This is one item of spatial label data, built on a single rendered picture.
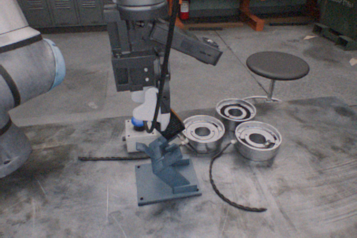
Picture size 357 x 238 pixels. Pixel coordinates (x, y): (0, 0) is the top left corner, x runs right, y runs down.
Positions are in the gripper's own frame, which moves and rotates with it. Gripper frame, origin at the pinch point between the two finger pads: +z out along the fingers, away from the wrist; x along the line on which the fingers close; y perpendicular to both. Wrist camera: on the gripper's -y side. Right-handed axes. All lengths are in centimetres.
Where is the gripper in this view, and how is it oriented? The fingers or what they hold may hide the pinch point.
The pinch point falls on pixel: (164, 118)
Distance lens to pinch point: 48.8
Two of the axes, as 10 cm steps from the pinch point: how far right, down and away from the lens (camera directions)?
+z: 0.3, 8.3, 5.6
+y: -9.8, 1.3, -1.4
